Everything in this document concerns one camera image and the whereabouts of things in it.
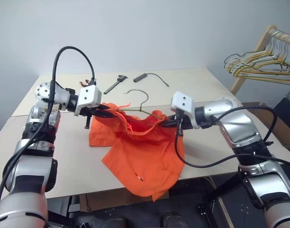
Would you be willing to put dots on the wooden clothes rack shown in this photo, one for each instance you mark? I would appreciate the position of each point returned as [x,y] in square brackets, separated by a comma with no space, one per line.
[262,42]

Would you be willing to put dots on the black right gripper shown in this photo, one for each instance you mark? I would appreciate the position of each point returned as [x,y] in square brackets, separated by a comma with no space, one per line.
[187,122]

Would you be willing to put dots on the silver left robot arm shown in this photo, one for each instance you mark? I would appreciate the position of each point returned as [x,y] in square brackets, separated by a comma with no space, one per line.
[33,147]

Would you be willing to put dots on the black table frame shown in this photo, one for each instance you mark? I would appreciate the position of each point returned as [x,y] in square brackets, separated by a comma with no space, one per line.
[220,190]

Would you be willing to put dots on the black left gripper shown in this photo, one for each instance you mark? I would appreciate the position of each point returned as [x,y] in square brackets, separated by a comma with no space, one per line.
[87,112]

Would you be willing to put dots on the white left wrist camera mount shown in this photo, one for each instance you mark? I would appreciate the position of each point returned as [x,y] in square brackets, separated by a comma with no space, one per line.
[89,96]

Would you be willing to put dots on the black caliper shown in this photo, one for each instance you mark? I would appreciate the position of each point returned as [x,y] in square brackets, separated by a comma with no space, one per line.
[115,84]

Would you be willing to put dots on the brown cardboard sheet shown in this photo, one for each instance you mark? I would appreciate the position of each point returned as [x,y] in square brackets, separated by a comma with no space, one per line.
[106,202]

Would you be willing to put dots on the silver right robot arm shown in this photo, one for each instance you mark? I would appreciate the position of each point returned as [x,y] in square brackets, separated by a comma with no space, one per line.
[244,133]

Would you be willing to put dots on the brown cardboard box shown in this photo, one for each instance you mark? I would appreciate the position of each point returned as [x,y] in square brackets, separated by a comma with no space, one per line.
[277,123]

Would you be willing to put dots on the small orange black clamp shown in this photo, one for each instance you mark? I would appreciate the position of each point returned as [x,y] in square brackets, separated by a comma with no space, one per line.
[84,83]

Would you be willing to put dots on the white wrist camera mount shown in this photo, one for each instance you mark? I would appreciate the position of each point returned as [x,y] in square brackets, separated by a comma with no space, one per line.
[182,101]
[89,96]

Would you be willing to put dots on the orange shirt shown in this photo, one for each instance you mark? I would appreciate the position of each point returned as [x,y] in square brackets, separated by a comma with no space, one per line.
[144,152]

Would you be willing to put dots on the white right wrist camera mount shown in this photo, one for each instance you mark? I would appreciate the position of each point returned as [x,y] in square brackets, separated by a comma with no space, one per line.
[182,101]

